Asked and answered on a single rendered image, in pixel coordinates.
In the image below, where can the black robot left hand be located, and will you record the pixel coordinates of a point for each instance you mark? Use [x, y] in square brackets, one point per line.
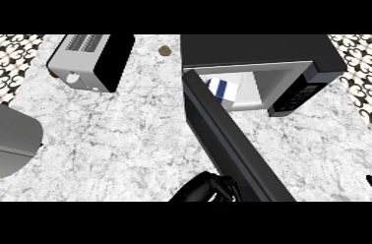
[209, 189]

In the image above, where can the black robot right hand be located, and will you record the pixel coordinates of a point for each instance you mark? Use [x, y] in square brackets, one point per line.
[370, 181]

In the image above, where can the black microwave door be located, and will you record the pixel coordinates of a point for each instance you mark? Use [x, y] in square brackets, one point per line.
[228, 139]

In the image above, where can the white blue milk carton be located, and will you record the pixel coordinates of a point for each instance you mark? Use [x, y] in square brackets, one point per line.
[224, 89]

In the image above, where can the black microwave oven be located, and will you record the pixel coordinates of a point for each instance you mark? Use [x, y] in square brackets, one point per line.
[258, 49]

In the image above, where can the small brown round object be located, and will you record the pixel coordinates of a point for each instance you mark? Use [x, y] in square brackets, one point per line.
[165, 50]

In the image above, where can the silver black toaster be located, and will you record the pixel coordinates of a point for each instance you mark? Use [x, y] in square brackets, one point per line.
[92, 62]

